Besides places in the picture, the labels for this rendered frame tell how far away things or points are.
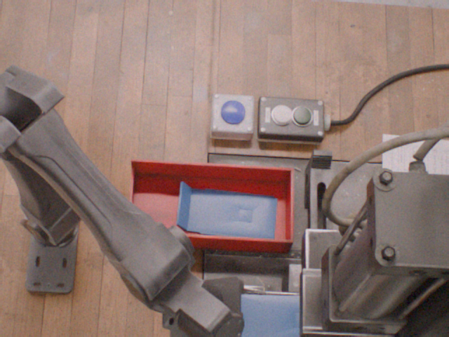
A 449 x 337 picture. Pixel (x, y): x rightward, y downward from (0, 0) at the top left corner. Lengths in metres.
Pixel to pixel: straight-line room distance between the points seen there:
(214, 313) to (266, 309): 0.26
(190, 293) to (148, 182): 0.40
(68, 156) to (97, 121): 0.48
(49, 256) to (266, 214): 0.34
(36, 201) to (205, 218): 0.32
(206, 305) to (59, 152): 0.24
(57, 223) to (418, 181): 0.59
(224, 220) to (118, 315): 0.22
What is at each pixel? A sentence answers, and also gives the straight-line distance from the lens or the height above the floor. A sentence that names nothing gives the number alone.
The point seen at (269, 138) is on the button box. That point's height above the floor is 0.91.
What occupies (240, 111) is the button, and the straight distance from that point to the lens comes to 1.49.
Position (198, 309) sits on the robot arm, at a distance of 1.09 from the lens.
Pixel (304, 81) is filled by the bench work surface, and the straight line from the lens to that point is 1.57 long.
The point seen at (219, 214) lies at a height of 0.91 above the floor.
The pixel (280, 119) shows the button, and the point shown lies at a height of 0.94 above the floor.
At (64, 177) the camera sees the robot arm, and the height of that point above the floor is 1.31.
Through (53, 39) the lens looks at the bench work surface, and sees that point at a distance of 1.59.
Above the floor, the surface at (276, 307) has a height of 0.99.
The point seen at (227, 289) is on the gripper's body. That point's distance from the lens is 1.22.
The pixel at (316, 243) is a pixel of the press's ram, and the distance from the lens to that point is 1.21.
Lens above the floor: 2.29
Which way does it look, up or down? 68 degrees down
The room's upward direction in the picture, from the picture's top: 11 degrees clockwise
